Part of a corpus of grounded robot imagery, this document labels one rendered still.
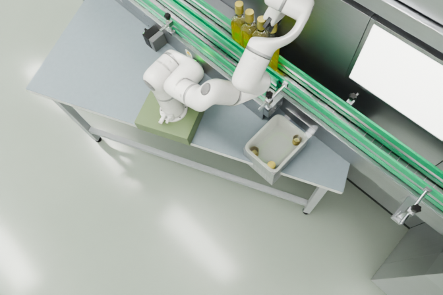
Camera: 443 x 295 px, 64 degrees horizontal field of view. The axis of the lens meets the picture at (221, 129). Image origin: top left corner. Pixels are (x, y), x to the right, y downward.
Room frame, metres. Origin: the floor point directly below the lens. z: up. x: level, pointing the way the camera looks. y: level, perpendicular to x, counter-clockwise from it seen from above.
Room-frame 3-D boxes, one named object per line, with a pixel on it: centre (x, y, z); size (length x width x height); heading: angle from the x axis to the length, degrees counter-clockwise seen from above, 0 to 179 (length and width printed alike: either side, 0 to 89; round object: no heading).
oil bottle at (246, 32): (0.95, -0.18, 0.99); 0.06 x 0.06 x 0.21; 36
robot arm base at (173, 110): (0.77, 0.20, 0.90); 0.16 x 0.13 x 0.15; 146
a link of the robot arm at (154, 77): (0.79, 0.19, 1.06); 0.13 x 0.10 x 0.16; 131
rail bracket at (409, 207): (0.17, -0.61, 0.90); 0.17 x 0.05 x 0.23; 127
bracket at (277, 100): (0.70, -0.24, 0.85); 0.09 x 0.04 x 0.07; 127
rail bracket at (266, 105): (0.69, -0.23, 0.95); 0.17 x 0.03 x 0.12; 127
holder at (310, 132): (0.55, -0.24, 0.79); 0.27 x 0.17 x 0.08; 127
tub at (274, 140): (0.54, -0.21, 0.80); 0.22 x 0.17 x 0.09; 127
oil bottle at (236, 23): (1.00, -0.15, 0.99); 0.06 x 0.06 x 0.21; 37
